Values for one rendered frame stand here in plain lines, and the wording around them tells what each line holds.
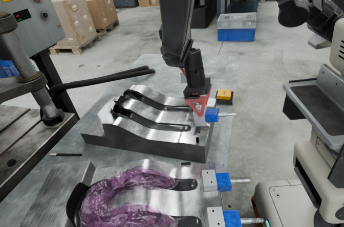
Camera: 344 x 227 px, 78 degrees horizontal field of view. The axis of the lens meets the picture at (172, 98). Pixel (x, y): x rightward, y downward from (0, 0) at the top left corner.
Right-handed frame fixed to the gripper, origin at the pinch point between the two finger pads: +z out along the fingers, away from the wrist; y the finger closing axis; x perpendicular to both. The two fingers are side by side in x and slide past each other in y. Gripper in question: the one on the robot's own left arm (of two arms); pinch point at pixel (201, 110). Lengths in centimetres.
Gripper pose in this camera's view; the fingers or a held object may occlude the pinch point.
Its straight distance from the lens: 70.4
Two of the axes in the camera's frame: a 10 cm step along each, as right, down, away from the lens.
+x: 9.2, -0.5, -4.0
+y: -3.3, 4.6, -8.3
